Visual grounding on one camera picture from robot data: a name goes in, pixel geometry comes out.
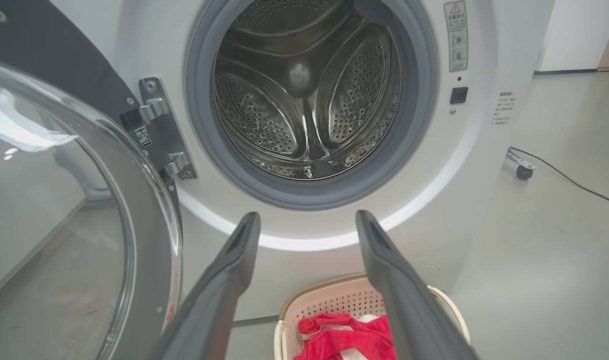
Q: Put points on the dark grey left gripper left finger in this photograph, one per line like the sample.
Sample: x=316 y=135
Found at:
x=214 y=305

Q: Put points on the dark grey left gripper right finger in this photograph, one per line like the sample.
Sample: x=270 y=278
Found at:
x=414 y=310

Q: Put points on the red and white garment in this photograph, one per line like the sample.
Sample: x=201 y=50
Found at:
x=349 y=340

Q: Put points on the glass washing machine door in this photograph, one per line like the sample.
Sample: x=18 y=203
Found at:
x=59 y=60

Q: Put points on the cream plastic laundry basket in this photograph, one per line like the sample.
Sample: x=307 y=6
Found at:
x=334 y=300

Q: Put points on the white front-load washing machine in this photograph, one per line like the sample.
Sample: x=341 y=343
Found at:
x=434 y=165

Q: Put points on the grey metal door hinge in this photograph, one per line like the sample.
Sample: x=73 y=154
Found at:
x=159 y=130

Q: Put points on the metal stand leg with caster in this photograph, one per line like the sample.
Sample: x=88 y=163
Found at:
x=524 y=171

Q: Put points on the grey warning sticker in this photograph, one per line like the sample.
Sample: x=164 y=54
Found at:
x=456 y=40

